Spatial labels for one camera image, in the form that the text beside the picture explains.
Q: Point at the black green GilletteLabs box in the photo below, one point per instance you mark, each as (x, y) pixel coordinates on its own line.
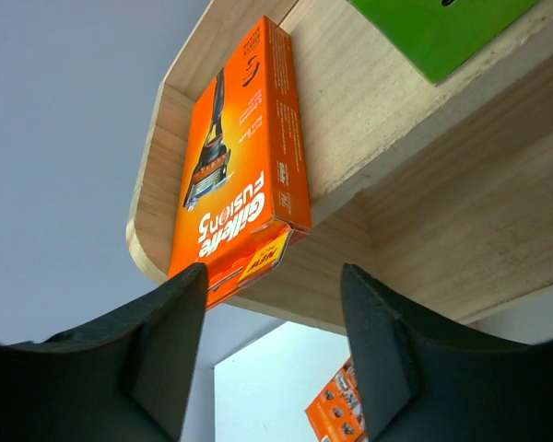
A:
(437, 36)

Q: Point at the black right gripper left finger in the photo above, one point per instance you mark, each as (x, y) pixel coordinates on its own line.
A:
(124, 376)

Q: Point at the orange styler box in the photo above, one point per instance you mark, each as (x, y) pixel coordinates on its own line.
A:
(336, 414)
(244, 193)

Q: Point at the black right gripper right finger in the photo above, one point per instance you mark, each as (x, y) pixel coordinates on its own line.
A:
(424, 377)

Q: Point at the orange styler box back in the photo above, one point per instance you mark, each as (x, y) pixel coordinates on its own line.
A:
(336, 414)

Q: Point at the wooden shelf unit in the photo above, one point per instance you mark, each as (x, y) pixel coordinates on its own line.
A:
(445, 193)

